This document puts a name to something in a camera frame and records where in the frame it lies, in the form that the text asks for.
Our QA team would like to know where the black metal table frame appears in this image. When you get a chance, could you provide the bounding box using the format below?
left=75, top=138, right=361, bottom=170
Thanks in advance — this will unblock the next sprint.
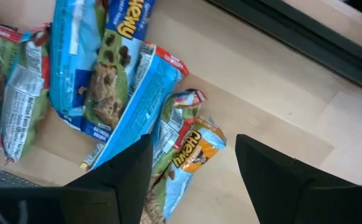
left=202, top=0, right=362, bottom=106

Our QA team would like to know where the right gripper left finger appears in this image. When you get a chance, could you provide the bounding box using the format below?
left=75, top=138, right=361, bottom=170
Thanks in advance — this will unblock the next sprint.
left=62, top=134, right=153, bottom=224

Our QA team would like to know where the dark blue chewy granola bar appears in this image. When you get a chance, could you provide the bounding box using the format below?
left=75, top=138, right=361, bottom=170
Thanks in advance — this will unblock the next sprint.
left=80, top=0, right=157, bottom=142
left=49, top=0, right=108, bottom=133

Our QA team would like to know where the dark woven placemat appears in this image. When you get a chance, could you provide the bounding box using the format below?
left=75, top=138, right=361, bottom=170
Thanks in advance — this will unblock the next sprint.
left=0, top=161, right=43, bottom=189

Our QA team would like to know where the orange chewy granola bar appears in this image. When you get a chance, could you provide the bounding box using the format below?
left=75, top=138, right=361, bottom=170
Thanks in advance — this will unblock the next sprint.
left=139, top=114, right=227, bottom=224

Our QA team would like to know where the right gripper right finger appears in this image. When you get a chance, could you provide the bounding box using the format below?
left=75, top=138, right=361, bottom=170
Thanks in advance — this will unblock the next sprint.
left=235, top=134, right=355, bottom=224

